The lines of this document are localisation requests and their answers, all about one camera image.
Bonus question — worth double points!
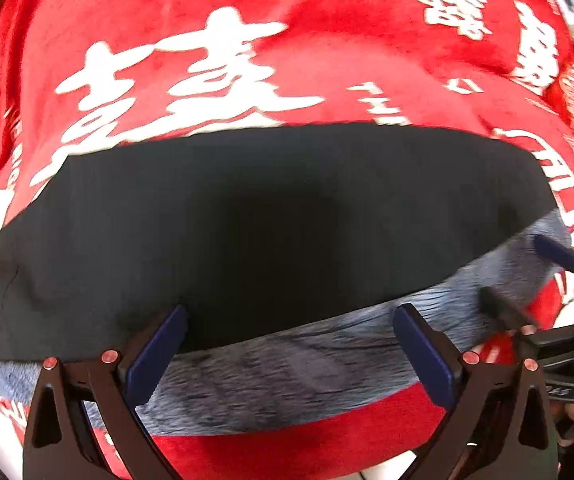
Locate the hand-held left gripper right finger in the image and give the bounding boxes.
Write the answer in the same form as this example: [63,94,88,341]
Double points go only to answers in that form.
[393,303,560,480]

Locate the red printed blanket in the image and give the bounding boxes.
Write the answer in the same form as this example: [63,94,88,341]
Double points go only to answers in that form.
[0,0,574,480]

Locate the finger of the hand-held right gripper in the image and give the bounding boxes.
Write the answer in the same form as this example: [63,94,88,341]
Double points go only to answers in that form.
[533,234,574,311]
[481,286,540,333]

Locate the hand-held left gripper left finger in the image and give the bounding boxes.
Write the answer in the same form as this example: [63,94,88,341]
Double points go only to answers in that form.
[22,304,190,480]

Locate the black pants with blue lining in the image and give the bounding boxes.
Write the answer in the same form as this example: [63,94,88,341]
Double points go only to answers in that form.
[0,122,574,436]

